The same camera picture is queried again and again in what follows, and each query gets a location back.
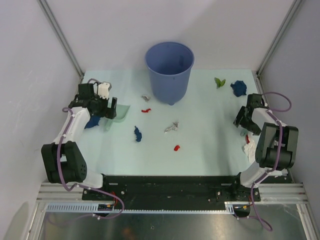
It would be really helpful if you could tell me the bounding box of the aluminium frame rail front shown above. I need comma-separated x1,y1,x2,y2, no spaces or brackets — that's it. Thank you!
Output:
36,182,309,205

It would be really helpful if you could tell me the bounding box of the light green plastic dustpan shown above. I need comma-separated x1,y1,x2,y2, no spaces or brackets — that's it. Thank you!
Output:
104,104,130,131

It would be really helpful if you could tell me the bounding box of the aluminium frame post right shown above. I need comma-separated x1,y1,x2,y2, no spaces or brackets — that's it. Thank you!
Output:
255,0,305,77

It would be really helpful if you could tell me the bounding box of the large dark blue paper scrap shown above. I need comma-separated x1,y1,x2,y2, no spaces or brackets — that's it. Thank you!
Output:
84,115,101,129

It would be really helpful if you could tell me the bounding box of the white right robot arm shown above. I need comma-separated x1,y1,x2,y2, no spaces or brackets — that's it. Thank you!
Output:
230,92,299,201

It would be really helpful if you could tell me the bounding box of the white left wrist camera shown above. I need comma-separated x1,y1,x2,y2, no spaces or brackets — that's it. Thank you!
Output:
97,82,112,100

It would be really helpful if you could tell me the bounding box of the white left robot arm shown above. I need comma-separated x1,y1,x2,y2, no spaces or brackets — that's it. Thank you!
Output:
41,78,117,200

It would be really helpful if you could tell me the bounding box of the green paper scrap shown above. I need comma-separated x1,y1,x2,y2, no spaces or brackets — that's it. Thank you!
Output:
214,77,226,89

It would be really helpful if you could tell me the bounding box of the blue plastic waste bin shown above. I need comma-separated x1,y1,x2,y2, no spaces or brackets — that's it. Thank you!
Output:
144,41,195,106

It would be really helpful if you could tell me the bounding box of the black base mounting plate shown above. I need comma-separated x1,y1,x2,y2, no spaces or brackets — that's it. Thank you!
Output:
82,174,293,202

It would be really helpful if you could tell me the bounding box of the aluminium frame post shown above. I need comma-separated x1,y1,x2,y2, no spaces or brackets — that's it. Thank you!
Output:
255,0,305,77
37,0,84,79

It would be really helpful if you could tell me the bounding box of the white cable duct strip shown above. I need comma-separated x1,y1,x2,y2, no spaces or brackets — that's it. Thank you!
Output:
46,202,234,214

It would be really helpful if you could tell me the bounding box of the red paper scrap lower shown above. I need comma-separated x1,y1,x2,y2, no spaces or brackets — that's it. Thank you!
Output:
173,145,181,152

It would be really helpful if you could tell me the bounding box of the aluminium frame post left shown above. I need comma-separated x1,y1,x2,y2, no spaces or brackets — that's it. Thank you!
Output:
37,0,84,79

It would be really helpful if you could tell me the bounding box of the grey paper scrap near bin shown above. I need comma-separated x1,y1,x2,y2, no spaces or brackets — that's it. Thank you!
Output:
141,95,151,102

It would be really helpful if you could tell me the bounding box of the small dark blue paper scrap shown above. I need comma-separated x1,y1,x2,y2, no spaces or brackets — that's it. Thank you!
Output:
134,126,142,143

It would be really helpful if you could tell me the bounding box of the red paper scrap right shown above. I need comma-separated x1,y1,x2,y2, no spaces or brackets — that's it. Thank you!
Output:
245,134,250,144

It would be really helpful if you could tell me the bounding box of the dark blue paper scrap right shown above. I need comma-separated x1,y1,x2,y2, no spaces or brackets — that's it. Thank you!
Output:
230,80,247,97

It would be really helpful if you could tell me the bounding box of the red paper scrap upper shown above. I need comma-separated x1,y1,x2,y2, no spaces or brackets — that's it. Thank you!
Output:
141,108,152,113

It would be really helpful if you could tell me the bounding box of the red paper scrap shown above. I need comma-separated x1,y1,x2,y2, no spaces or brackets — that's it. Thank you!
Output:
245,134,250,144
173,145,181,152
141,108,152,113

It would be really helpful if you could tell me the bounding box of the white paper scrap right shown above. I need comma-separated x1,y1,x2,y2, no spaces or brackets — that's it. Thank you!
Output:
242,140,257,163

